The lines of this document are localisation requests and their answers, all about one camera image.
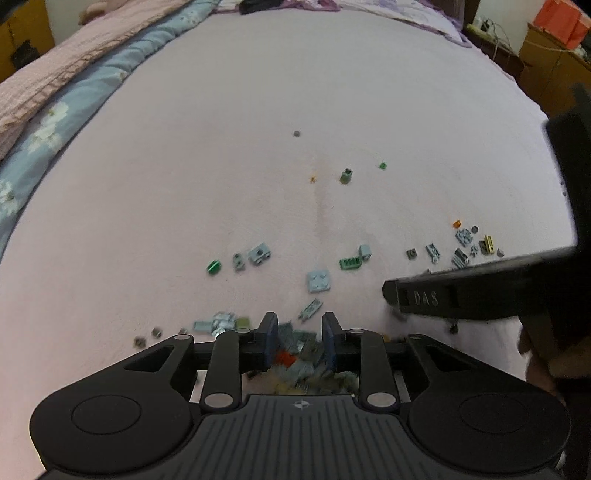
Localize grey square brick plate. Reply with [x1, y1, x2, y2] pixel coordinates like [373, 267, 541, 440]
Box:
[307, 269, 332, 293]

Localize wooden bedside table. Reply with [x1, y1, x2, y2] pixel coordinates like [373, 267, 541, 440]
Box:
[462, 20, 524, 81]

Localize orange paper bag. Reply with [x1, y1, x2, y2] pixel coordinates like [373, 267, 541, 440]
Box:
[533, 0, 590, 50]

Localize dark clothing pile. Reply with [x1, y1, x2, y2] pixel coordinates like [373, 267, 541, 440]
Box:
[238, 0, 297, 15]

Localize blue floral blanket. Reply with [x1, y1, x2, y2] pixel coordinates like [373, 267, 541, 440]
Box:
[1, 1, 217, 244]

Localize pink checked quilt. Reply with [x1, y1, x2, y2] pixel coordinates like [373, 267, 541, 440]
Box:
[1, 0, 187, 157]

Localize purple floral pillow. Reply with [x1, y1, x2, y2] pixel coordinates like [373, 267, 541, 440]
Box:
[280, 0, 472, 47]

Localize green brick plate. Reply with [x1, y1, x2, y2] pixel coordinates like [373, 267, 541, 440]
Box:
[339, 256, 363, 271]

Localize yellow wooden wardrobe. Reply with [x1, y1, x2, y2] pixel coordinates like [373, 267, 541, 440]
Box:
[1, 0, 55, 81]

